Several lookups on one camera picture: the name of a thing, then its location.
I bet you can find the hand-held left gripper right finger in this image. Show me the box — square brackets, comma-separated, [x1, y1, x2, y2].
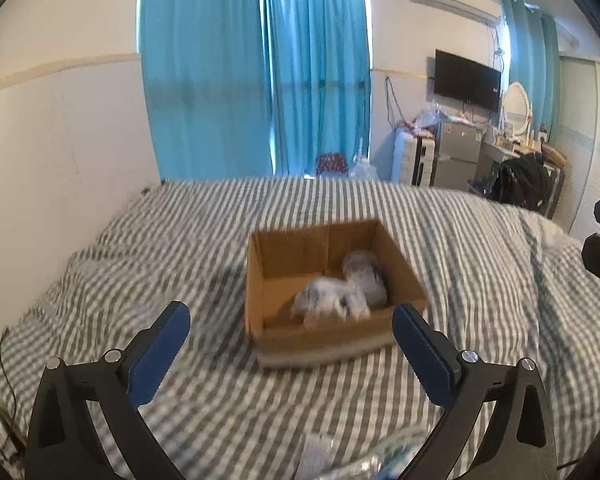
[391, 303, 558, 480]

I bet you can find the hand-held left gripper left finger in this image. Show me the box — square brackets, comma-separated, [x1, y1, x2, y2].
[25, 301, 192, 480]

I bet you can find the clear plastic packet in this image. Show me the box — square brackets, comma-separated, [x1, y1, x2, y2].
[290, 276, 371, 330]
[342, 250, 389, 309]

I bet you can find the cardboard box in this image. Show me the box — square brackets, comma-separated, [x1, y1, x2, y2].
[245, 219, 429, 369]

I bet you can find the pile of clear plastic packets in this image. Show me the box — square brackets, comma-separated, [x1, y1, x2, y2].
[300, 427, 431, 480]

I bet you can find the black backpack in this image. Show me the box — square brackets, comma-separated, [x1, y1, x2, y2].
[489, 152, 552, 210]

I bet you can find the grey striped bed sheet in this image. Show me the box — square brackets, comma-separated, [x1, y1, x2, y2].
[0, 177, 600, 480]

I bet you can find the oval white mirror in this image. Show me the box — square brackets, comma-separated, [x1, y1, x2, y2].
[501, 81, 533, 137]

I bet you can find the small grey refrigerator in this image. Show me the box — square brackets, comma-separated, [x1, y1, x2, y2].
[434, 119, 483, 192]

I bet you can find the white suitcase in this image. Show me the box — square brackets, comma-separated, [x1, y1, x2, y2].
[392, 128, 438, 187]

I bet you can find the clear plastic bag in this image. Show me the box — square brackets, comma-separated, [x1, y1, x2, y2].
[350, 156, 380, 181]

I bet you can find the blue curtain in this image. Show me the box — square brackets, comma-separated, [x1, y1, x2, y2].
[500, 0, 561, 143]
[261, 0, 372, 176]
[139, 0, 273, 182]

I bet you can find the red patterned chair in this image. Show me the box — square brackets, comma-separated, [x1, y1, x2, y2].
[315, 153, 351, 178]

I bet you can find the black cable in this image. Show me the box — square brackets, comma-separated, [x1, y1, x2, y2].
[0, 326, 27, 456]

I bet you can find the black wall television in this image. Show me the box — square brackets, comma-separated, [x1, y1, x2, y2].
[433, 49, 502, 113]

